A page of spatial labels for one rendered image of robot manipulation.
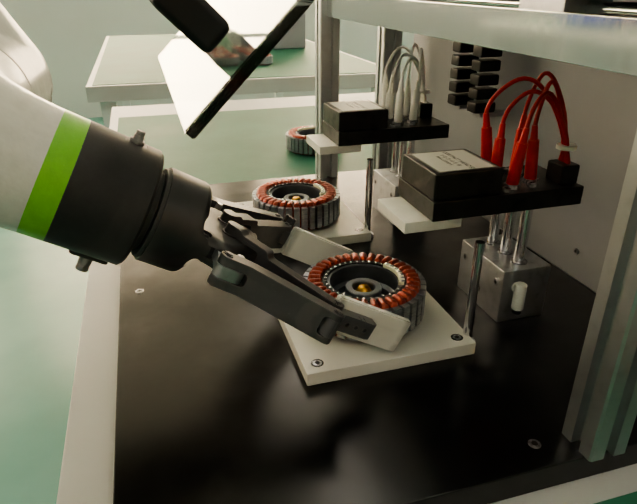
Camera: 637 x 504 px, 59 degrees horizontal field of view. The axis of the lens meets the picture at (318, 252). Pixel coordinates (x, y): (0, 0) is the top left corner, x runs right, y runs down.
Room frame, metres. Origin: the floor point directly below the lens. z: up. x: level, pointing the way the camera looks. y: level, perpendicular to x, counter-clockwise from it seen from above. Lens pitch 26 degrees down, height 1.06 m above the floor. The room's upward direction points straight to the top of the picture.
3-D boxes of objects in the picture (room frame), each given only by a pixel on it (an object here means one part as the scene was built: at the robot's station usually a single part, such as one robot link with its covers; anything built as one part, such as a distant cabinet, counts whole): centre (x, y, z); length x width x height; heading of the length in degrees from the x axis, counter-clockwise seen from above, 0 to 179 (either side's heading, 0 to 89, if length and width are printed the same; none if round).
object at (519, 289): (0.45, -0.18, 0.80); 0.01 x 0.01 x 0.03; 17
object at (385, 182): (0.72, -0.11, 0.80); 0.08 x 0.05 x 0.06; 17
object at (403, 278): (0.45, -0.04, 0.80); 0.11 x 0.11 x 0.04
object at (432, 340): (0.45, -0.04, 0.78); 0.15 x 0.15 x 0.01; 17
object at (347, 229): (0.68, 0.03, 0.78); 0.15 x 0.15 x 0.01; 17
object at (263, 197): (0.68, 0.03, 0.80); 0.11 x 0.11 x 0.04
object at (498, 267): (0.49, -0.18, 0.80); 0.08 x 0.05 x 0.06; 17
